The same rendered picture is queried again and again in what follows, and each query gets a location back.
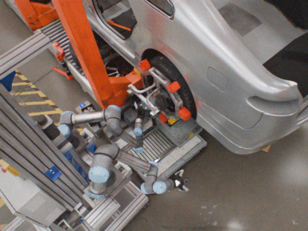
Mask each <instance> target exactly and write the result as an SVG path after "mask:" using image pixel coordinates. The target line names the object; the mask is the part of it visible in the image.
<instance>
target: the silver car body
mask: <svg viewBox="0 0 308 231"><path fill-rule="evenodd" d="M81 1H82V4H83V7H84V9H85V12H86V15H87V18H88V21H89V24H90V27H91V28H92V29H93V30H94V31H95V32H96V33H97V34H98V35H99V36H100V37H101V38H102V39H103V40H104V41H105V42H106V43H107V44H109V45H110V46H111V47H112V48H113V49H114V50H115V51H116V52H117V53H118V54H119V55H121V56H122V57H123V58H124V59H125V60H126V61H128V62H129V63H130V64H131V65H132V66H133V67H134V68H136V69H137V70H138V71H139V72H140V73H141V72H142V70H141V68H140V66H139V65H138V63H140V56H141V53H142V51H143V50H144V49H145V48H154V49H156V50H158V51H160V52H161V53H163V54H164V55H165V56H167V57H168V58H169V59H170V60H171V61H172V62H173V63H174V65H175V66H176V67H177V68H178V70H179V71H180V72H181V74H182V75H183V77H184V78H185V80H186V82H187V83H188V85H189V87H190V90H191V92H192V94H193V97H194V100H195V103H196V107H197V120H196V122H197V123H198V124H199V125H200V126H202V127H203V128H204V129H205V130H206V131H207V132H209V133H210V134H211V135H212V136H213V137H214V138H215V139H217V140H218V141H219V142H220V143H221V144H222V145H224V146H225V147H226V148H227V149H228V150H230V151H231V152H234V153H236V154H252V153H255V152H258V151H260V150H262V149H264V148H266V147H268V146H270V145H272V144H273V143H275V142H276V141H278V140H279V139H281V138H283V137H285V136H287V135H289V134H290V133H292V132H294V131H295V130H297V129H298V128H300V127H301V126H303V125H304V124H305V123H307V122H308V0H81Z"/></svg>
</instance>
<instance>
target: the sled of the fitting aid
mask: <svg viewBox="0 0 308 231"><path fill-rule="evenodd" d="M155 119H156V118H155ZM156 123H157V127H158V128H159V129H160V130H161V131H162V132H163V133H164V134H165V135H166V136H167V137H168V138H169V139H170V140H171V141H173V142H174V143H175V144H176V145H177V146H178V147H179V148H181V147H182V146H184V145H185V144H186V143H187V142H189V141H190V140H191V139H192V138H194V137H195V136H196V135H197V134H199V133H200V132H201V131H202V130H203V127H202V126H200V125H199V124H198V125H197V126H196V127H195V128H194V129H192V130H191V131H190V132H189V133H188V134H186V135H185V136H184V137H182V138H181V139H180V140H178V139H177V138H176V137H175V136H174V135H173V134H172V133H171V132H169V131H168V130H167V129H166V128H165V127H164V126H163V125H162V124H161V123H160V122H159V121H158V120H157V119H156Z"/></svg>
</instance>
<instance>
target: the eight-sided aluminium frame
mask: <svg viewBox="0 0 308 231"><path fill-rule="evenodd" d="M140 75H141V79H142V83H143V88H144V89H146V88H148V87H150V84H149V77H148V75H151V76H153V77H154V78H155V79H156V80H157V81H159V82H160V83H161V84H162V85H163V86H164V87H165V89H166V91H167V92H168V94H169V95H170V97H171V99H172V101H173V102H174V104H175V113H173V112H170V111H169V110H168V109H167V108H166V109H165V111H166V112H167V113H166V112H165V111H164V110H163V111H161V113H163V114H164V115H165V116H166V118H168V119H173V120H179V119H181V117H180V116H179V115H178V111H179V110H180V109H182V108H183V101H182V99H181V98H180V96H179V95H178V93H177V91H175V92H173V93H170V92H169V90H168V89H167V86H169V85H170V84H172V82H171V81H170V80H169V79H168V78H166V77H165V76H164V75H163V74H162V73H160V72H159V71H158V70H157V69H156V68H154V67H152V68H149V69H148V70H147V71H144V72H141V73H140ZM159 76H160V77H161V78H162V79H161V78H160V77H159ZM149 91H150V92H153V90H152V89H150V90H149ZM149 91H147V92H146V93H147V95H149V94H150V92H149ZM173 94H174V95H175V97H176V98H175V97H174V95H173ZM176 99H177V100H176Z"/></svg>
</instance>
